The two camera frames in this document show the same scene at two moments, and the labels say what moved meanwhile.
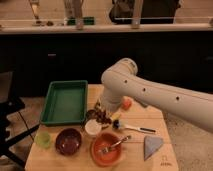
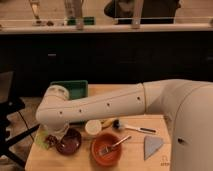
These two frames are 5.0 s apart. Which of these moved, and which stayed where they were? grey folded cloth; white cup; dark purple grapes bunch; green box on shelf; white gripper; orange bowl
Moved: dark purple grapes bunch; white gripper
Stayed: grey folded cloth; orange bowl; white cup; green box on shelf
